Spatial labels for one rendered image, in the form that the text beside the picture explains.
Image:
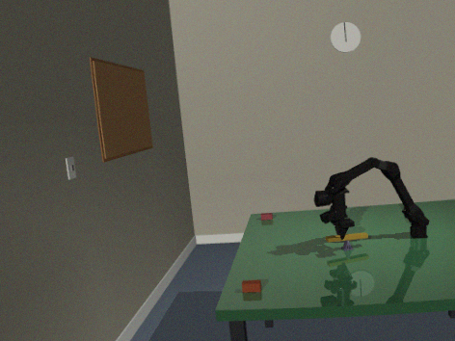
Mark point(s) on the yellow bar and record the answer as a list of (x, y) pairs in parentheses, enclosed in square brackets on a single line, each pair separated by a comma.
[(347, 237)]

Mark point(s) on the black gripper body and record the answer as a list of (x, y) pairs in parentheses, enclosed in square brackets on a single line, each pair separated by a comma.
[(342, 222)]

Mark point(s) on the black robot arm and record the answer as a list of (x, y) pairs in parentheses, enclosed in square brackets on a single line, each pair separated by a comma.
[(391, 171)]

